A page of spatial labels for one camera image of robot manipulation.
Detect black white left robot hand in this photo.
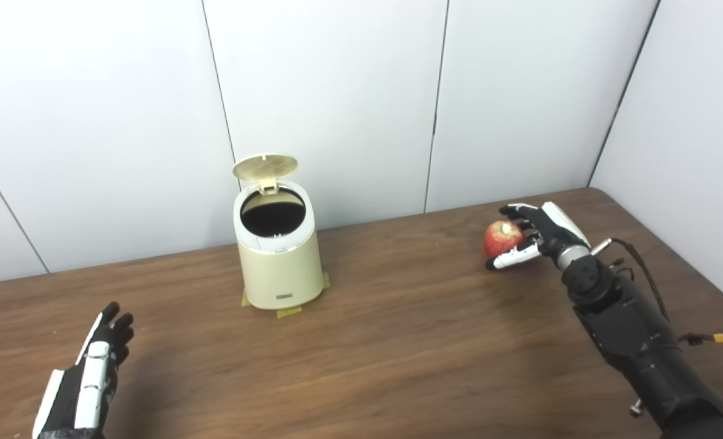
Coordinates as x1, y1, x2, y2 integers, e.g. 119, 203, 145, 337
32, 302, 135, 439

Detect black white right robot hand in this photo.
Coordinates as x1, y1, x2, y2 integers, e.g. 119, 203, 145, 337
485, 202, 592, 271

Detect red apple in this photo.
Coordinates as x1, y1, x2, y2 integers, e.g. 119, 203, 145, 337
483, 220, 525, 259

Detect cream round bin lid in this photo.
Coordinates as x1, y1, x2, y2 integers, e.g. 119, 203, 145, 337
232, 153, 299, 195

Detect cream-colored round bin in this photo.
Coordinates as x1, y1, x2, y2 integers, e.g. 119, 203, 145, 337
233, 180, 325, 310

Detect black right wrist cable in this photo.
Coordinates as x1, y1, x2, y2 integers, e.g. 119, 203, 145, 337
590, 238, 716, 345

